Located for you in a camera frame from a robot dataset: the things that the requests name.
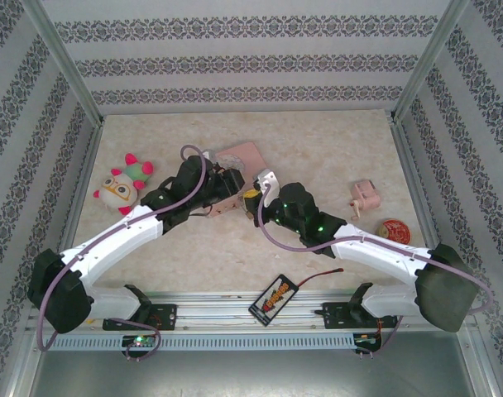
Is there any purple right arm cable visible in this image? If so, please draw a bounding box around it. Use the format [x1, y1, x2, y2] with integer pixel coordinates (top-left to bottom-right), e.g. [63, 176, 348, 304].
[257, 184, 495, 361]

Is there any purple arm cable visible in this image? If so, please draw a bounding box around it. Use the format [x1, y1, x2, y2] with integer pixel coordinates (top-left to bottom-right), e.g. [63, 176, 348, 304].
[257, 184, 495, 361]
[36, 144, 207, 364]

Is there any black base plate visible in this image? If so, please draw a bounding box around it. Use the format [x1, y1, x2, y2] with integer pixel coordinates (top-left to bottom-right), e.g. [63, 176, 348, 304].
[321, 301, 404, 331]
[102, 303, 179, 332]

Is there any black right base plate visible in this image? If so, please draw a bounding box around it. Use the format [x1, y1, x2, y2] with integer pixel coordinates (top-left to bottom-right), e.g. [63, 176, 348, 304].
[321, 301, 404, 331]

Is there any aluminium mounting rail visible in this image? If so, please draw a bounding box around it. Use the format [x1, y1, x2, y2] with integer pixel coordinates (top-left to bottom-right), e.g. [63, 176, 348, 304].
[26, 291, 472, 332]

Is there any pink illustrated tin box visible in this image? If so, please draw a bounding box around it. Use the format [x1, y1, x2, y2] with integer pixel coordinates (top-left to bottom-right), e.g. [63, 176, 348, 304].
[207, 141, 266, 219]

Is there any red round tin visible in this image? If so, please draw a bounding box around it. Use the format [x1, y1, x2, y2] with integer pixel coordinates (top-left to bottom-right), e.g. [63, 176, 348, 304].
[377, 218, 411, 245]

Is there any circuit board with green light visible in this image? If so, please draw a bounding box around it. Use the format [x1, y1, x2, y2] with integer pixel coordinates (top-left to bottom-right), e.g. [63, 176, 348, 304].
[122, 334, 158, 352]

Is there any aluminium side rail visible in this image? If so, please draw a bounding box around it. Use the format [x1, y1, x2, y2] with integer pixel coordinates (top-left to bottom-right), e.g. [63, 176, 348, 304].
[390, 122, 457, 299]
[42, 122, 106, 303]

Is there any slotted grey cable duct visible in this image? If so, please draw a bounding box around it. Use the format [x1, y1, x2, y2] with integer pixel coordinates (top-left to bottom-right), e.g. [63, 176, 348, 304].
[42, 332, 356, 352]

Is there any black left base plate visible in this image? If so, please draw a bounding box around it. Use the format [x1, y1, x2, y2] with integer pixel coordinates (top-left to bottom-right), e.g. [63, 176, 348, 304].
[102, 303, 179, 332]

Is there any small circuit board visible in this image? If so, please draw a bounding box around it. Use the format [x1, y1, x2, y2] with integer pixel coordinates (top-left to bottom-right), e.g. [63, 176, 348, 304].
[352, 332, 383, 355]

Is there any owl plush toy with glasses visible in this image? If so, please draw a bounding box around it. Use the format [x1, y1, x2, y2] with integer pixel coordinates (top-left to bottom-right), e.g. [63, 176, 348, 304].
[93, 152, 155, 216]

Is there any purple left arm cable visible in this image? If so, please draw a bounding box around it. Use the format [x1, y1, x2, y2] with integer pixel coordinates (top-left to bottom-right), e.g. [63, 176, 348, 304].
[36, 144, 207, 364]

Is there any pink hand-crank sharpener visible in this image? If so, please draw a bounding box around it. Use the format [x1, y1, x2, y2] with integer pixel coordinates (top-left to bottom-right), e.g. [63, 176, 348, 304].
[347, 179, 381, 220]

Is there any aluminium frame post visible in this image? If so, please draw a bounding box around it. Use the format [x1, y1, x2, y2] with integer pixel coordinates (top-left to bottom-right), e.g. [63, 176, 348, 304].
[19, 0, 106, 127]
[390, 0, 484, 125]

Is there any red black battery lead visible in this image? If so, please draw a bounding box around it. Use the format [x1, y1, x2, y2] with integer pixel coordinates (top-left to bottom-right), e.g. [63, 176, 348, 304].
[295, 267, 344, 287]

